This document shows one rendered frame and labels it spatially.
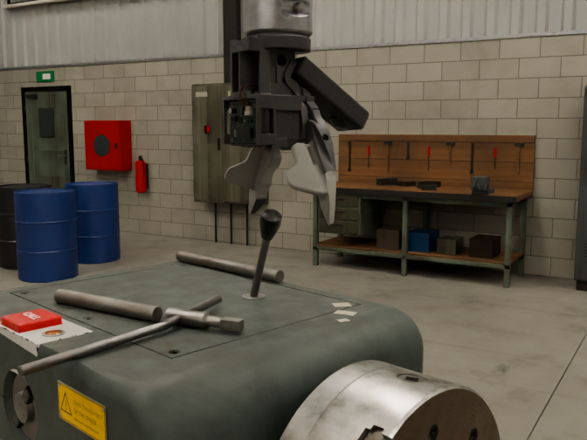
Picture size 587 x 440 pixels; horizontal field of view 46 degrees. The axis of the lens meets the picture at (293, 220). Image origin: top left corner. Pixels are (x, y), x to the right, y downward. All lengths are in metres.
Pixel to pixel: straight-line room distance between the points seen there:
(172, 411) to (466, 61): 6.99
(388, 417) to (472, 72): 6.89
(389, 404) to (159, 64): 9.04
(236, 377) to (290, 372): 0.08
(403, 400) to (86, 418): 0.35
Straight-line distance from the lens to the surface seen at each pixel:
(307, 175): 0.71
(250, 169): 0.81
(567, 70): 7.33
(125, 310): 0.99
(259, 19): 0.75
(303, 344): 0.88
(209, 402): 0.76
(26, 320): 0.98
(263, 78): 0.74
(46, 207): 7.04
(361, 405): 0.77
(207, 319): 0.92
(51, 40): 11.31
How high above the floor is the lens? 1.52
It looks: 8 degrees down
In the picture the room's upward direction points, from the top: straight up
